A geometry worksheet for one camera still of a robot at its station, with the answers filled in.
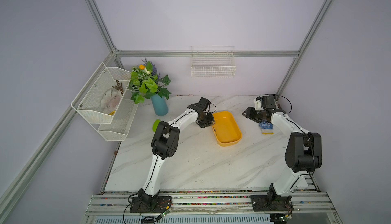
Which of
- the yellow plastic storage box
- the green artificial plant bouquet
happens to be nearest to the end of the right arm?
the yellow plastic storage box

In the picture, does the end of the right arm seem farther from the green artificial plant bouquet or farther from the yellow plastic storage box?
the green artificial plant bouquet

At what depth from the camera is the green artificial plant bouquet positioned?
801 mm

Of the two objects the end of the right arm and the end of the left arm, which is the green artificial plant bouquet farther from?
the end of the right arm

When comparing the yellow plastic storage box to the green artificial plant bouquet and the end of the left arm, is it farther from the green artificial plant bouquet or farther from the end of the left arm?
the green artificial plant bouquet

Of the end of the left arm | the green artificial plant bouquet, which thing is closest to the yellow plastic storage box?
the end of the left arm

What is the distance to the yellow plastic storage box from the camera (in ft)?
3.09

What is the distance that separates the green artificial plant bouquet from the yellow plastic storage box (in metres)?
0.40
